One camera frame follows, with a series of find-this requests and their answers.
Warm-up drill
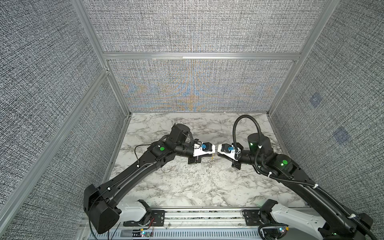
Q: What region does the thin black left cable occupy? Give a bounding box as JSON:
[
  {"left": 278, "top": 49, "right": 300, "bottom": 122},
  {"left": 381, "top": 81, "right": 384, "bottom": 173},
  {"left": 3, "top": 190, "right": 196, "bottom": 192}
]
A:
[{"left": 87, "top": 143, "right": 152, "bottom": 240}]

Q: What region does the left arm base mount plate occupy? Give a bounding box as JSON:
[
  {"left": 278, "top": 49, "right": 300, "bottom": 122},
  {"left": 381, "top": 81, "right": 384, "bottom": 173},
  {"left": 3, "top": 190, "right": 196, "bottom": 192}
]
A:
[{"left": 123, "top": 210, "right": 166, "bottom": 228}]

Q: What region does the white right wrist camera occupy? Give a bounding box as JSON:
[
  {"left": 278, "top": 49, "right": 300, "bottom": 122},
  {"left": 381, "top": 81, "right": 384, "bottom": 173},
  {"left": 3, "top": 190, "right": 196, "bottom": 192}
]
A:
[{"left": 218, "top": 144, "right": 241, "bottom": 161}]

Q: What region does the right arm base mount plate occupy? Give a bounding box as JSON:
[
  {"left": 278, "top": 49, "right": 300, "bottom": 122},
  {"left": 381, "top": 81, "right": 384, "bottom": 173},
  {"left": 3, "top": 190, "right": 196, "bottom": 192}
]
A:
[{"left": 241, "top": 208, "right": 289, "bottom": 227}]

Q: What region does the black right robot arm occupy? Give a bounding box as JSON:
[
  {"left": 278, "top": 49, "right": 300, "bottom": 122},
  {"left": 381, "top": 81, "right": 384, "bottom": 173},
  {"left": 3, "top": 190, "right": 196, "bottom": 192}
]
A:
[{"left": 218, "top": 133, "right": 377, "bottom": 240}]

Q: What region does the black corrugated right cable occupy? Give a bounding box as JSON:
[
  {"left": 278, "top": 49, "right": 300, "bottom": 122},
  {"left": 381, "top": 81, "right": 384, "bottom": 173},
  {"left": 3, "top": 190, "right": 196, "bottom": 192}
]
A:
[{"left": 232, "top": 114, "right": 379, "bottom": 240}]

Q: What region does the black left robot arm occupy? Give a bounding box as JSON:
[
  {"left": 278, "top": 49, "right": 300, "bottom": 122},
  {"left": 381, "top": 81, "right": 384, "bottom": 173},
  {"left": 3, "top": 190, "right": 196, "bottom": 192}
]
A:
[{"left": 84, "top": 124, "right": 216, "bottom": 236}]

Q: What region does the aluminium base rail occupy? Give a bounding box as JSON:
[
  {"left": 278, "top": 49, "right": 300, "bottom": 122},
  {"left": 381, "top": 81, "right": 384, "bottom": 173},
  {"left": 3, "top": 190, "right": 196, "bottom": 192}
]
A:
[{"left": 74, "top": 206, "right": 337, "bottom": 240}]

